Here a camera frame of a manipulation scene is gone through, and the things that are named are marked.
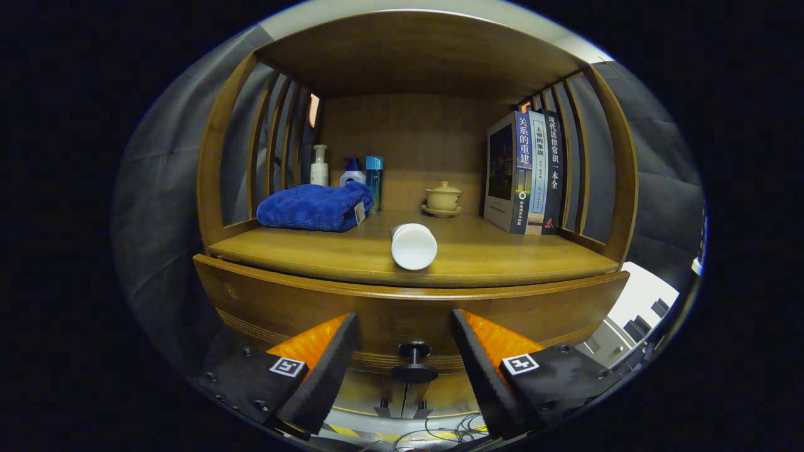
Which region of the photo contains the teal blue bottle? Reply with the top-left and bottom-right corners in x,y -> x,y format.
365,156 -> 384,214

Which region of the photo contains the wooden cabinet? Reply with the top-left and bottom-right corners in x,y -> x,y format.
192,9 -> 640,420

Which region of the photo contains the folded blue towel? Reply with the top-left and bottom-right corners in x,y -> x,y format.
256,181 -> 375,233

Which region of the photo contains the wooden cabinet door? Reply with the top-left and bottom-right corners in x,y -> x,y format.
405,370 -> 481,418
333,370 -> 406,418

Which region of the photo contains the white cabinet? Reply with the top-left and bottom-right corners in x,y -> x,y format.
575,262 -> 680,371

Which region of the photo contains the white bottle with blue cap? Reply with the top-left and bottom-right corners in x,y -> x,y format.
339,158 -> 366,187

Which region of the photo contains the black spine book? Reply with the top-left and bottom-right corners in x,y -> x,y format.
540,109 -> 566,235

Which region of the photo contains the white pump bottle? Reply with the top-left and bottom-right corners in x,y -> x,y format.
310,144 -> 330,187

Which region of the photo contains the pale spine book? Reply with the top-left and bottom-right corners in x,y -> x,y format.
525,111 -> 548,236

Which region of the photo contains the wooden drawer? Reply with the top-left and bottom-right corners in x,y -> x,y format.
193,254 -> 631,385

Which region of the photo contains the white cream tube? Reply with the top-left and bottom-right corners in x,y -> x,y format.
390,223 -> 438,271

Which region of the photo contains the wooden countertop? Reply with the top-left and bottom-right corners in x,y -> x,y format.
207,209 -> 621,289

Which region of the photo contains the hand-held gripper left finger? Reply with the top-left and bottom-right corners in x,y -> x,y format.
193,312 -> 361,440

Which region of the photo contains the tangle of cables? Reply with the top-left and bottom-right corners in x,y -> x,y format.
371,411 -> 497,451

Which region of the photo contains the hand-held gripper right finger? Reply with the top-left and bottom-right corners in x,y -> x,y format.
451,308 -> 629,440

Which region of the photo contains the beige lidded teacup with saucer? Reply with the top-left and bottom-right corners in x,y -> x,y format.
421,180 -> 465,218

